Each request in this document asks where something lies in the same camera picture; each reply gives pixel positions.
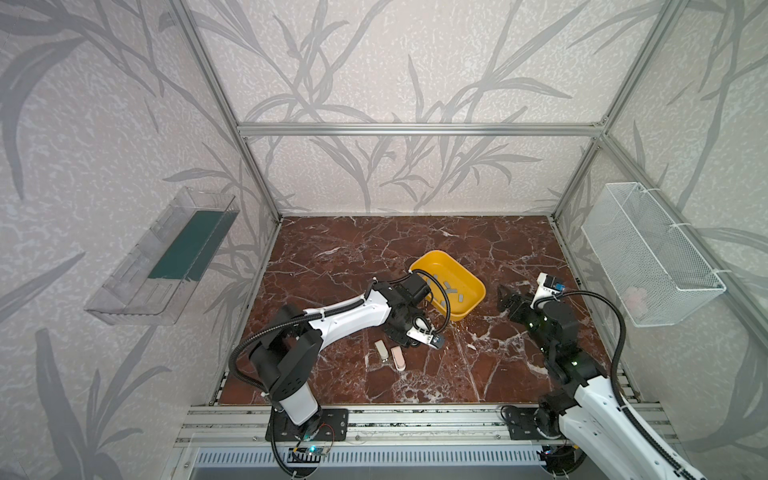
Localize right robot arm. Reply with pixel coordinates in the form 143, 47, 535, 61
497, 284, 704, 479

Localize staple strips in tray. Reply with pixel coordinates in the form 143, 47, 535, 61
441, 280, 468, 304

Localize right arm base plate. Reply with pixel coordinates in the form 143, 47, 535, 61
500, 405, 562, 440

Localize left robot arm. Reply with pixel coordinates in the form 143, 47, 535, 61
228, 273, 444, 427

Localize clear plastic wall shelf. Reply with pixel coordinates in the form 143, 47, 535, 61
84, 187, 240, 326

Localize green circuit board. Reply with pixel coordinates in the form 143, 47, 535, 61
288, 444, 332, 464

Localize white wire basket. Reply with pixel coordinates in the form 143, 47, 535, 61
582, 182, 727, 328

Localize yellow plastic tray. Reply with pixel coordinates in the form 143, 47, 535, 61
409, 250, 486, 322

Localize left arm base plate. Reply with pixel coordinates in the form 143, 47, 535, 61
266, 408, 350, 442

